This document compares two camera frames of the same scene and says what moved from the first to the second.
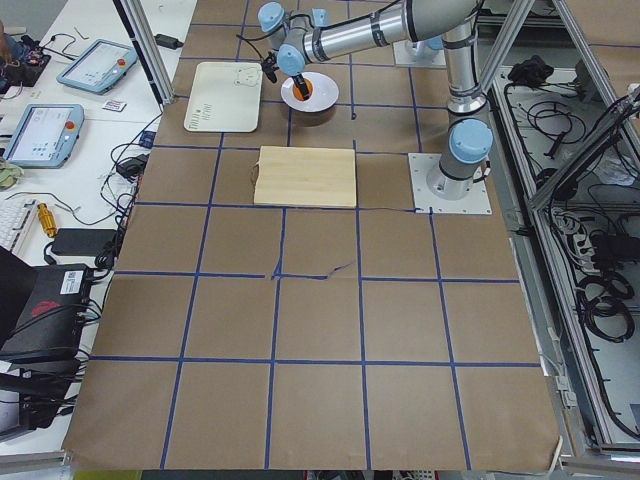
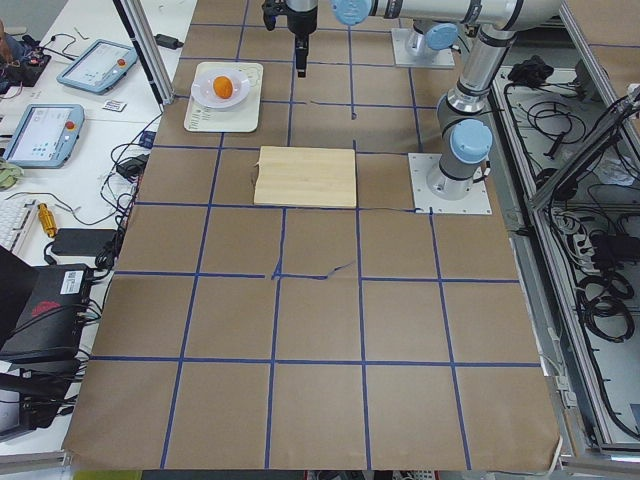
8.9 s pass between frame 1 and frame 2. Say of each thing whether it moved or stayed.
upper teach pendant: stayed
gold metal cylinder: stayed
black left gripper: moved
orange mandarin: moved
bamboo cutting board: stayed
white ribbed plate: moved
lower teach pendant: stayed
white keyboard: stayed
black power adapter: stayed
